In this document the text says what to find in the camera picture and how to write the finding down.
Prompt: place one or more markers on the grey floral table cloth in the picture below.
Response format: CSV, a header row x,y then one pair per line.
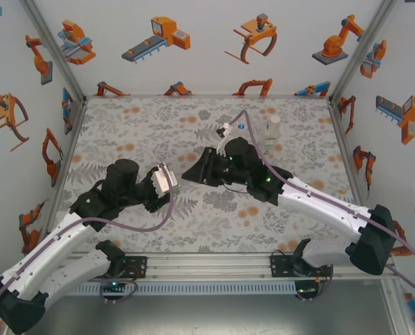
x,y
158,132

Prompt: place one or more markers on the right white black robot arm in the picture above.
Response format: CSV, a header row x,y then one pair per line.
x,y
319,206

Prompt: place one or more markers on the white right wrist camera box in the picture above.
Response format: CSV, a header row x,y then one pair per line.
x,y
232,127

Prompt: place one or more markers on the aluminium table side rail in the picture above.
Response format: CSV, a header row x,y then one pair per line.
x,y
347,157
73,132

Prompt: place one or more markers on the aluminium frame post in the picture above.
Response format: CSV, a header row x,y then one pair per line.
x,y
55,52
361,52

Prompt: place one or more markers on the aluminium frame leg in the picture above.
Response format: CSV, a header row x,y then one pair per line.
x,y
398,310

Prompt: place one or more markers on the clear bottle white green label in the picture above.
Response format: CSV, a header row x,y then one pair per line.
x,y
271,139

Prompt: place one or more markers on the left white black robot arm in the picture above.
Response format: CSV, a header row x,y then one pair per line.
x,y
47,251

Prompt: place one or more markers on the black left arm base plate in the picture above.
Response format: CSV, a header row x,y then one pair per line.
x,y
139,267

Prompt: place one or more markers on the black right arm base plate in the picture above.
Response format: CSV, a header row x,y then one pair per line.
x,y
279,267

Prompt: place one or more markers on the blue bottle cap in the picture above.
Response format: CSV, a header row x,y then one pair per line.
x,y
241,126

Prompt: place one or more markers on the aluminium frame rail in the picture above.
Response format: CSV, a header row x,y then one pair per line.
x,y
207,267

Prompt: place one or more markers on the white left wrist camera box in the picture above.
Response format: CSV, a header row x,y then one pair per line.
x,y
163,179

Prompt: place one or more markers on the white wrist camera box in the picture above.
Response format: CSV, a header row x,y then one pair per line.
x,y
232,127
163,179

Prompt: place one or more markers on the small circuit board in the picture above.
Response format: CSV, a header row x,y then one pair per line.
x,y
113,284
305,289

